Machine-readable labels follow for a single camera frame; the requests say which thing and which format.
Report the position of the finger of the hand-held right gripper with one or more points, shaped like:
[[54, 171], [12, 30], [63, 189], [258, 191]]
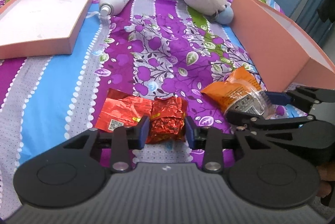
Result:
[[238, 118], [277, 98]]

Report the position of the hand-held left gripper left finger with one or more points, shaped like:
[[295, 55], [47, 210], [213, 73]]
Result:
[[144, 132]]

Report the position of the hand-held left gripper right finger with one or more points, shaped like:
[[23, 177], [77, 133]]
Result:
[[189, 132]]

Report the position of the red foil snack packet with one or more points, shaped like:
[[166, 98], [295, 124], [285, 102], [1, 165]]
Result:
[[166, 119]]

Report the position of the orange snack packet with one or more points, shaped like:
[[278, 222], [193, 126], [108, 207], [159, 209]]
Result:
[[233, 90]]

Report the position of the pink cardboard box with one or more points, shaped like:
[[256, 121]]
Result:
[[267, 30]]

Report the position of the person's right hand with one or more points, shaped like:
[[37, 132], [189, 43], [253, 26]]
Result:
[[325, 177]]

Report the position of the flat red snack packet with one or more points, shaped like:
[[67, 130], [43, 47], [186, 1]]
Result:
[[120, 111]]

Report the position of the blue hanging curtain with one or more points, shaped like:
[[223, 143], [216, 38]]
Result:
[[310, 17]]

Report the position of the blue chair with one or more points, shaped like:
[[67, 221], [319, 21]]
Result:
[[286, 0]]

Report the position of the pink box lid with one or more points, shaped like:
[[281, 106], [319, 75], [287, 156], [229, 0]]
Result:
[[39, 17]]

